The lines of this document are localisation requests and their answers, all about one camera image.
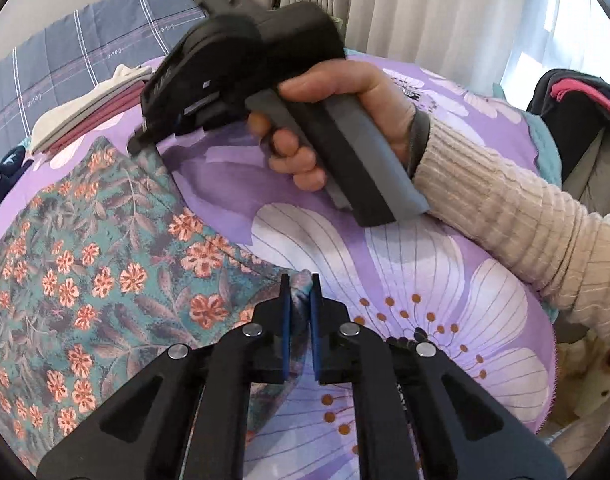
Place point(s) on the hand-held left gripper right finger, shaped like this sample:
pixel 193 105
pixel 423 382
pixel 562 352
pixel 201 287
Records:
pixel 315 320

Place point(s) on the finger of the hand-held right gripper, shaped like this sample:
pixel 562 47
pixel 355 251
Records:
pixel 141 141

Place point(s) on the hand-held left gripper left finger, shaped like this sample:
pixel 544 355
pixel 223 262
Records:
pixel 285 320

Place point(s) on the teal floral shirt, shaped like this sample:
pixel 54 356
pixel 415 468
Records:
pixel 85 260

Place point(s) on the person's right forearm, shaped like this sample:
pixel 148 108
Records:
pixel 510 210

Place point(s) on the folded pink and white clothes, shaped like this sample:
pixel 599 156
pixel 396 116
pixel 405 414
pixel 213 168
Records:
pixel 70 110

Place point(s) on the person's right hand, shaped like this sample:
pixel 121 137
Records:
pixel 380 100

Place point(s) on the folded pink cloth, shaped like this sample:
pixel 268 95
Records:
pixel 105 110

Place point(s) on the purple floral bedsheet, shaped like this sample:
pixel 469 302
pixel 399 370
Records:
pixel 410 270

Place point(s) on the blue plaid pillow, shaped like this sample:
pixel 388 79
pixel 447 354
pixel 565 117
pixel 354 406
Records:
pixel 60 45

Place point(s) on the navy star print garment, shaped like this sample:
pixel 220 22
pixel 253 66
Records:
pixel 0 175

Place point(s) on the white pleated curtain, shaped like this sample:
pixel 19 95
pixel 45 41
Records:
pixel 435 10

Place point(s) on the cream spotted cloth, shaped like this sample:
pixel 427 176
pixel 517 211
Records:
pixel 585 390

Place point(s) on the grey garment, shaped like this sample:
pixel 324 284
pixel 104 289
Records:
pixel 595 165

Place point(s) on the black and pink jacket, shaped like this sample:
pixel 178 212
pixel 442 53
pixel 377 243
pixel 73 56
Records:
pixel 575 92

